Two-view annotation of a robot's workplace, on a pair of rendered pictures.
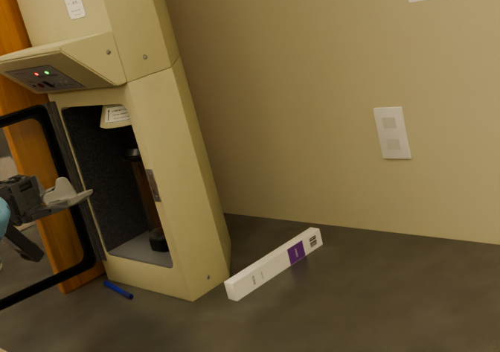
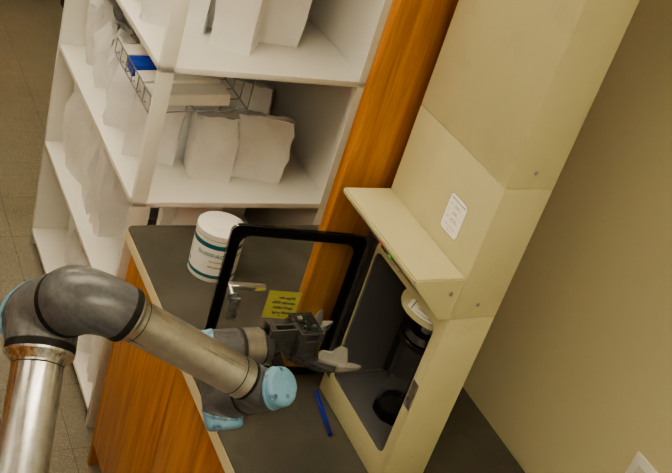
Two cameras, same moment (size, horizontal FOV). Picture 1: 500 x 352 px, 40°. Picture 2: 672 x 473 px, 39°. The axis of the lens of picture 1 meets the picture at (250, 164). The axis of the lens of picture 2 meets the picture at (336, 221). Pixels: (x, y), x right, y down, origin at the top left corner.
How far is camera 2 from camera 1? 0.93 m
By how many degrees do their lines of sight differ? 16
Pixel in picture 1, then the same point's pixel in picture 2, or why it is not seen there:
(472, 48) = not seen: outside the picture
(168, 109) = (466, 348)
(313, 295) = not seen: outside the picture
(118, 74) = (446, 312)
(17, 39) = (382, 166)
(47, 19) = (420, 195)
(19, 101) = (348, 216)
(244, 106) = (536, 322)
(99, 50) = (444, 291)
